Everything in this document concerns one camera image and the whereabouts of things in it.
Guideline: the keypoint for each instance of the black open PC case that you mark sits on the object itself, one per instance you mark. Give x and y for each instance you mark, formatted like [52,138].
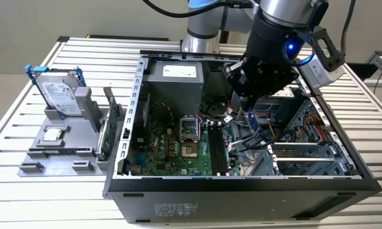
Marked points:
[241,205]

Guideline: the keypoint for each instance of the silver disk bay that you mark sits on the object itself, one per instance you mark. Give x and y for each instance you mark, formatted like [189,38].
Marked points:
[302,159]

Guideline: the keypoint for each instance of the grey label sticker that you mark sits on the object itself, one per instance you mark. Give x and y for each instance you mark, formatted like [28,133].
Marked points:
[175,209]

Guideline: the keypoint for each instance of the silver drive cage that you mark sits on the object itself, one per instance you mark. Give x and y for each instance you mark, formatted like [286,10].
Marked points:
[283,107]

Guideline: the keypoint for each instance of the CPU socket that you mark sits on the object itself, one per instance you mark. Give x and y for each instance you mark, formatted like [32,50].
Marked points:
[189,149]

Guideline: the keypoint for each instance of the silver CPU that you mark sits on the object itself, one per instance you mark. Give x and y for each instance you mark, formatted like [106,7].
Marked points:
[53,134]

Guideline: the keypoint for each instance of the blue expansion slot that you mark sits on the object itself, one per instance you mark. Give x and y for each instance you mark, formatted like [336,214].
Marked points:
[140,159]

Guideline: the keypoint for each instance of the green motherboard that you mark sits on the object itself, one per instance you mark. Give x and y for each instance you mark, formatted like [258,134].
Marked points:
[159,152]

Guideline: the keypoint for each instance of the black block beside table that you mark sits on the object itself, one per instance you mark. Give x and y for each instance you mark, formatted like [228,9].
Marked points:
[363,70]

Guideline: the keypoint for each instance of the grey power supply unit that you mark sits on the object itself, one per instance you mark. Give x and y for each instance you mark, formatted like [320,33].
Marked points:
[171,93]

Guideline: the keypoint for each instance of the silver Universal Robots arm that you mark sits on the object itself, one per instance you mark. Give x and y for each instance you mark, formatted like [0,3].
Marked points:
[203,26]

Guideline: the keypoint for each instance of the hard disk in blue carrier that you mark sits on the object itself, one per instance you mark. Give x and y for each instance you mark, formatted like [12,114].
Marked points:
[60,95]

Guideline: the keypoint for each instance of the black RAM slot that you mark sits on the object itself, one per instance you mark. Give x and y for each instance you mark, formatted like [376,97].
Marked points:
[213,148]
[221,148]

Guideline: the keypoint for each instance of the grey parts rack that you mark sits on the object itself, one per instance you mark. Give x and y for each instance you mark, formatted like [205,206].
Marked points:
[78,133]

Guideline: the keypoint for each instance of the green graphics card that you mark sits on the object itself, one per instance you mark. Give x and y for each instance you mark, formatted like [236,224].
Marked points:
[109,133]

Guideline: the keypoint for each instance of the RAM stick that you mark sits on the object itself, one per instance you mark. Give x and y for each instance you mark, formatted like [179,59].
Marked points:
[61,151]
[252,121]

